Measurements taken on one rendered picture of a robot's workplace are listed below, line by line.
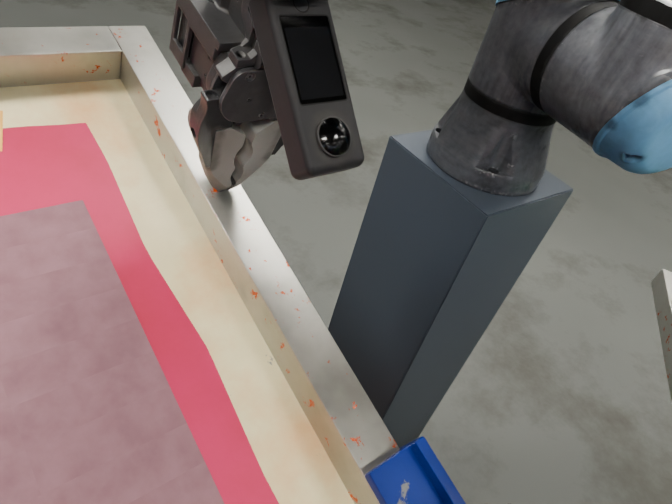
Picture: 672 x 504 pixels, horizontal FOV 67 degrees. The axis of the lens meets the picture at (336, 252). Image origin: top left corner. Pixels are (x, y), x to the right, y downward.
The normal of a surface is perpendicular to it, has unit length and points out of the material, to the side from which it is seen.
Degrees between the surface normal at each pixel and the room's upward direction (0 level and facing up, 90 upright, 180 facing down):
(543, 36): 71
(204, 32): 90
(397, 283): 90
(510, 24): 88
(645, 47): 84
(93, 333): 16
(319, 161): 48
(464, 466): 0
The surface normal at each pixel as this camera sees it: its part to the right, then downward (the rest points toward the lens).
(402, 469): 0.37, -0.54
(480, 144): -0.41, 0.23
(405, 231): -0.80, 0.24
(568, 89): -0.92, 0.22
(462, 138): -0.68, 0.03
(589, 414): 0.22, -0.74
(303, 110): 0.56, -0.04
